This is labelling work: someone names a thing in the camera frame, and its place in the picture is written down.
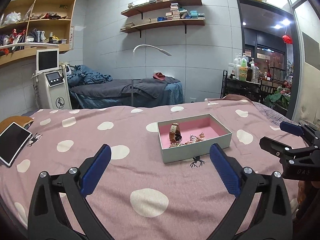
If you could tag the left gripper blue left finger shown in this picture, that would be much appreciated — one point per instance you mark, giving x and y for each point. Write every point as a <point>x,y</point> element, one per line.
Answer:
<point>92,169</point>

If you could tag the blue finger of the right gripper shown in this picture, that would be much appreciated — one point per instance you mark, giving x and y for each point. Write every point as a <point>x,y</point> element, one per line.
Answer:
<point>291,128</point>
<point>273,147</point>

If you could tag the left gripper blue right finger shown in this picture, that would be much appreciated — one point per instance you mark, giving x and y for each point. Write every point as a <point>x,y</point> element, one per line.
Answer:
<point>226,171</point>

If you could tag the gold crystal brooch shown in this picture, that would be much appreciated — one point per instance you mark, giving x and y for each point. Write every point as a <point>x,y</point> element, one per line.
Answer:
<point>199,138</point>

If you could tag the brown leather strap watch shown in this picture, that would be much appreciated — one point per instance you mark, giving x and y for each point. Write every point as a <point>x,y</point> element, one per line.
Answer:
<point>174,133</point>

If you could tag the person right hand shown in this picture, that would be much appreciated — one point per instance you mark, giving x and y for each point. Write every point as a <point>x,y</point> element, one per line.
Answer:
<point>304,187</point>

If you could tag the green potted plant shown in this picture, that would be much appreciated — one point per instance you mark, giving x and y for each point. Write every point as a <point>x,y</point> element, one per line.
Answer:
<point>281,97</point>

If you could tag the black metal cart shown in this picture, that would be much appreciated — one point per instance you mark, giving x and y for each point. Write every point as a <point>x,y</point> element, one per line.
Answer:
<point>244,88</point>

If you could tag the grey box pink lining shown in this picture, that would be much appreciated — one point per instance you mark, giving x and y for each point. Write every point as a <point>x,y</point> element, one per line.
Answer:
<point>214,131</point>

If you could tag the green yellow bottle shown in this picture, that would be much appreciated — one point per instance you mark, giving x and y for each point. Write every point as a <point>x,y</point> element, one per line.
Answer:
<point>243,70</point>

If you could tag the white tablet black screen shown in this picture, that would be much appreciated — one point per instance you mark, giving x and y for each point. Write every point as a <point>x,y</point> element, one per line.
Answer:
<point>12,140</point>

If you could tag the red hanging ornament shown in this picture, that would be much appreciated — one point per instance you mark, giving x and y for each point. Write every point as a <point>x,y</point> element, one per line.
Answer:
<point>287,39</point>

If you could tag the white beauty machine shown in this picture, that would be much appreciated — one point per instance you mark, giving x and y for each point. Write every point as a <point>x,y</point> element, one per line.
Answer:
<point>50,81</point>

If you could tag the blue crumpled blanket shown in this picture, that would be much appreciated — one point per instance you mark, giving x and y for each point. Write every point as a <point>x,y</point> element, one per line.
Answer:
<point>83,75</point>

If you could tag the grey blue massage bed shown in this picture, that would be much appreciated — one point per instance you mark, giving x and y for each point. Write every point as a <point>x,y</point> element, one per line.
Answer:
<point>147,93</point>

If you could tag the red folded cloth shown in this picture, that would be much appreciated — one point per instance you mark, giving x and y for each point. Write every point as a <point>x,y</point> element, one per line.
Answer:
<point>159,76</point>

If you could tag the white arc floor lamp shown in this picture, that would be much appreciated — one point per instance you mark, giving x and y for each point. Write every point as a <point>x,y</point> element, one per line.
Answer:
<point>147,61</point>

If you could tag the near white arc lamp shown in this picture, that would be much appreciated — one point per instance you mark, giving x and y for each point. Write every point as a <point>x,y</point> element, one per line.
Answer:
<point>28,44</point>

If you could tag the lower wooden wall shelf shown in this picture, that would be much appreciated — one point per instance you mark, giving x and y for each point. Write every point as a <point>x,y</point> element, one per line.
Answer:
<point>164,24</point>

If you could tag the upper wooden wall shelf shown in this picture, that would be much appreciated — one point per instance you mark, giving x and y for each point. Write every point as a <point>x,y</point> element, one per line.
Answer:
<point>152,5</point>

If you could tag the wooden cubby wall shelf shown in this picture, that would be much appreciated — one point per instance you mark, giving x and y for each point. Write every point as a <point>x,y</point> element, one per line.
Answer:
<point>43,21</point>

